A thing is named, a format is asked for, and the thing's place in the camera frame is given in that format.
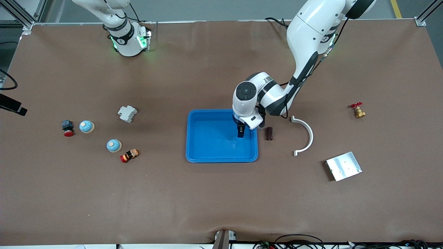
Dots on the silver metal plate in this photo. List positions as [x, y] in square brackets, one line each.
[344, 166]

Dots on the dark brown block capacitor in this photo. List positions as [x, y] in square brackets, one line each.
[269, 134]

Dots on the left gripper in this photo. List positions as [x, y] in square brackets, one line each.
[240, 130]

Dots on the light blue dome bell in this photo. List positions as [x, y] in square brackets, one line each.
[86, 126]
[114, 145]

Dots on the grey metal bracket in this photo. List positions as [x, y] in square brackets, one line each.
[223, 240]

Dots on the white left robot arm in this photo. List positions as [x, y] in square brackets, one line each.
[311, 31]

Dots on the red button black blue body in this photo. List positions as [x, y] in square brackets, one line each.
[68, 128]

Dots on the white circuit breaker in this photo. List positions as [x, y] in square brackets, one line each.
[127, 113]

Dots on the red button orange body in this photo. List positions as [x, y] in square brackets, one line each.
[129, 155]

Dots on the blue plastic tray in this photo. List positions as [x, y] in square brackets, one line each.
[211, 141]

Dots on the white curved bracket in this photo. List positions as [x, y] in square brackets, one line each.
[311, 136]

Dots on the aluminium frame profile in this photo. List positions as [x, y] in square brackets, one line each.
[19, 14]
[420, 21]

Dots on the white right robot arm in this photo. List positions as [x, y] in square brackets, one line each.
[126, 38]

